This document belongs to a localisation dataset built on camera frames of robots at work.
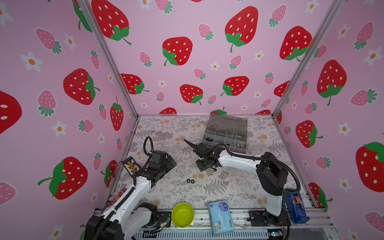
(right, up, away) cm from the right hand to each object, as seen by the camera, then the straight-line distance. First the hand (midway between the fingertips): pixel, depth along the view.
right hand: (200, 163), depth 89 cm
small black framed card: (-43, -2, +2) cm, 43 cm away
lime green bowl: (-9, -23, -14) cm, 29 cm away
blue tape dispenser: (+49, -18, -16) cm, 55 cm away
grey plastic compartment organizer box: (+23, +20, +23) cm, 38 cm away
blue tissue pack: (+10, -21, -21) cm, 31 cm away
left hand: (-18, +1, -4) cm, 18 cm away
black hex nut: (-7, -10, -2) cm, 12 cm away
